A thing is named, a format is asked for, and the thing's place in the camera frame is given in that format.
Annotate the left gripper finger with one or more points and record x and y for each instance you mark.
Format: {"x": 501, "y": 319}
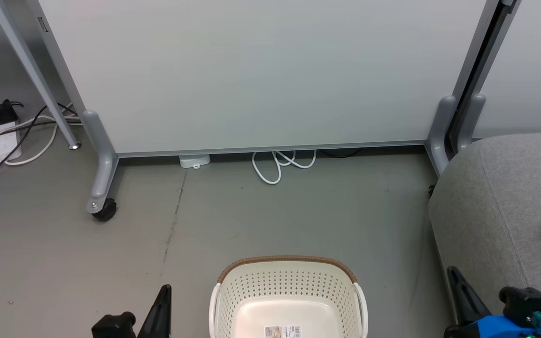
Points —
{"x": 158, "y": 319}

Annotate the white perforated laundry basket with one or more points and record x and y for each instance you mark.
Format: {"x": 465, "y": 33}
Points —
{"x": 289, "y": 291}

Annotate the grey fabric sofa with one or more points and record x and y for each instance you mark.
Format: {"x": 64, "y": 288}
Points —
{"x": 500, "y": 211}

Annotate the black caster wheel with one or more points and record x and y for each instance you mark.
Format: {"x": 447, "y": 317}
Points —
{"x": 432, "y": 190}
{"x": 106, "y": 209}

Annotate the paper label sticker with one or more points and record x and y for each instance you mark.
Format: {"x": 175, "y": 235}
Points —
{"x": 282, "y": 332}

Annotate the small white adapter box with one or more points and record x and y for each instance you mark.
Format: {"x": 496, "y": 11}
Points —
{"x": 194, "y": 161}

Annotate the white power strip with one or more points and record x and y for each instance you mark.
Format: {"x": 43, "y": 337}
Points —
{"x": 2, "y": 143}

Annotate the white partition beside sofa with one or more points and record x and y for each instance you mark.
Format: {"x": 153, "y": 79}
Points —
{"x": 533, "y": 70}

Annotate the black plug adapter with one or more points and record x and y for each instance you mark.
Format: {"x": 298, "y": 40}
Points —
{"x": 3, "y": 112}

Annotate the wide white partition panel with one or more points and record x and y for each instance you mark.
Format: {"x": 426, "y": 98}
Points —
{"x": 261, "y": 75}

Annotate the slanted grey metal stand leg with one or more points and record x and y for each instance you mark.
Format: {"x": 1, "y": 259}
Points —
{"x": 31, "y": 70}

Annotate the blue right camera mount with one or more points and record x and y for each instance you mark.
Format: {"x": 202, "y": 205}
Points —
{"x": 496, "y": 326}

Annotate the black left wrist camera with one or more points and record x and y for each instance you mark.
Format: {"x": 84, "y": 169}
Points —
{"x": 113, "y": 326}

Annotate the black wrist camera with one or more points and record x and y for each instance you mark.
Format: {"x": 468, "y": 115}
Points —
{"x": 113, "y": 326}
{"x": 526, "y": 300}

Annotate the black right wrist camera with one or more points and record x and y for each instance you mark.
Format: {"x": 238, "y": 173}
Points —
{"x": 526, "y": 300}

